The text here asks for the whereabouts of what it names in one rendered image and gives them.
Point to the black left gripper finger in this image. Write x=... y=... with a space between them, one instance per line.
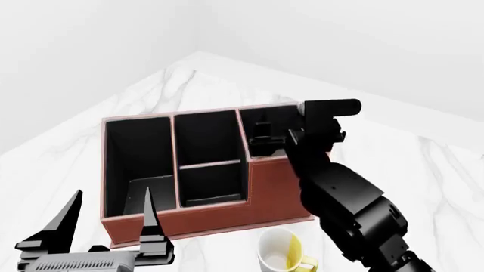
x=150 y=221
x=60 y=229

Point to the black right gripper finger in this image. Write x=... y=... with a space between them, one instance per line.
x=266 y=140
x=263 y=129

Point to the brown leather caddy black interior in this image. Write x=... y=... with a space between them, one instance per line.
x=211 y=221

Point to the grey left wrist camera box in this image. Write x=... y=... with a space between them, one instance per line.
x=81 y=262

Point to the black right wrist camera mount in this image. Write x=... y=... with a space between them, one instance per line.
x=329 y=107

